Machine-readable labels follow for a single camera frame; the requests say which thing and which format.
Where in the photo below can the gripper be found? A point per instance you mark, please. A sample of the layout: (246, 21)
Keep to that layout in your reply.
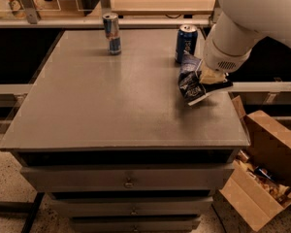
(220, 58)

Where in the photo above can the grey drawer cabinet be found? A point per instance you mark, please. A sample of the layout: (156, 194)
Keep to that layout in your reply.
(89, 108)

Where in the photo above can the open cardboard box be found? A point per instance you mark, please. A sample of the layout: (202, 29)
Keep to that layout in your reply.
(260, 186)

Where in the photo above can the top drawer front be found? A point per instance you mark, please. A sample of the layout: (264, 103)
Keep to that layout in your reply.
(127, 177)

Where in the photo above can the bottom drawer front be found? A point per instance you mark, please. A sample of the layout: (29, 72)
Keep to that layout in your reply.
(135, 224)

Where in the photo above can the drawer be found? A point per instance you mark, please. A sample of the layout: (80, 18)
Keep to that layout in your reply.
(147, 206)
(127, 177)
(135, 224)

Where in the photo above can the middle drawer front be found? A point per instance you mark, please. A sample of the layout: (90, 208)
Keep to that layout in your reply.
(147, 206)

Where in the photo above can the red bull can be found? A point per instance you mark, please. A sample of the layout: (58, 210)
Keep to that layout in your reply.
(110, 21)

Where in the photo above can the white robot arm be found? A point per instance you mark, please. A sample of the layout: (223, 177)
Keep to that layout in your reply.
(240, 26)

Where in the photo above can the blue chip bag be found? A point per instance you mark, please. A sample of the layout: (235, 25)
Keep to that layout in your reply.
(189, 81)

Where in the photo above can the blue pepsi can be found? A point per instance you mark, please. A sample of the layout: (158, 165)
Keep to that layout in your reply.
(186, 41)

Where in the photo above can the snack packets in box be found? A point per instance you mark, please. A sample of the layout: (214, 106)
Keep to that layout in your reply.
(264, 178)

